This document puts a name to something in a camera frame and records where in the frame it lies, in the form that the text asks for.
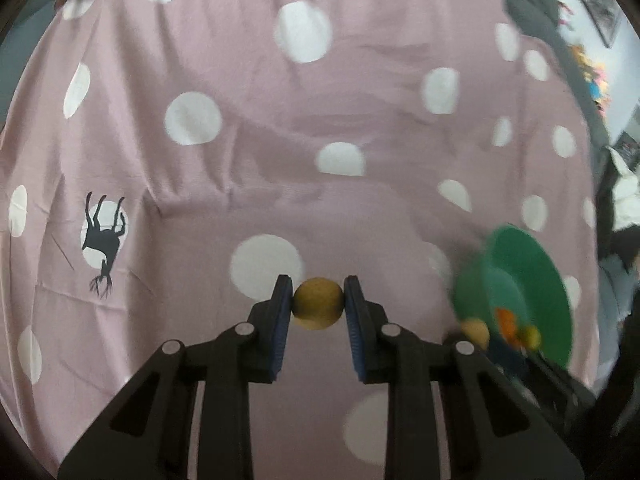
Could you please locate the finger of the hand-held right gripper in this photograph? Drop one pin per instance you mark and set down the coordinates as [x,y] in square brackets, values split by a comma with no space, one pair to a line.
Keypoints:
[545,380]

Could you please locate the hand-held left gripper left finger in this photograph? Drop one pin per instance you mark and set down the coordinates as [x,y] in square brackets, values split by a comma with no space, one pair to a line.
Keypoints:
[282,330]

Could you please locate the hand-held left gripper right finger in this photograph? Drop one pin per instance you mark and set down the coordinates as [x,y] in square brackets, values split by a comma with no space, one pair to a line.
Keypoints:
[354,340]

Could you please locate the yellow round fruit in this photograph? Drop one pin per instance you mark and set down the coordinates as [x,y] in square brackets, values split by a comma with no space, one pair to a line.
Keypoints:
[318,304]

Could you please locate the tan round fruit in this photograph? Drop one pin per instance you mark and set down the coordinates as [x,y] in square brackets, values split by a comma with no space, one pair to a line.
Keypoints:
[475,332]

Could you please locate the green plastic bowl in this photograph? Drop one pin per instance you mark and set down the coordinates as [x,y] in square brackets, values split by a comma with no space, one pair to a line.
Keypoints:
[525,280]

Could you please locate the small orange fruit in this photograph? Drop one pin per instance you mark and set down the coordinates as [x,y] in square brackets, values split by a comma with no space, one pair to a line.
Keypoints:
[506,323]

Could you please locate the pink dotted deer print blanket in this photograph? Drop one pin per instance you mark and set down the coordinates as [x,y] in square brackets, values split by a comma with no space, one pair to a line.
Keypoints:
[300,110]

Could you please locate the colourful toys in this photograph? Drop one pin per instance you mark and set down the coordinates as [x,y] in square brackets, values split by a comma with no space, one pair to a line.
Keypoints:
[592,77]

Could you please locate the grey cloth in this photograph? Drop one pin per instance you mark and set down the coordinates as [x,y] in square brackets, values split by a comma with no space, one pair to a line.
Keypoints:
[550,10]

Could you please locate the framed wall picture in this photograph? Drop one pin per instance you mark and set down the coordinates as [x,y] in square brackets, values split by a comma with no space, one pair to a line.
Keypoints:
[595,0]

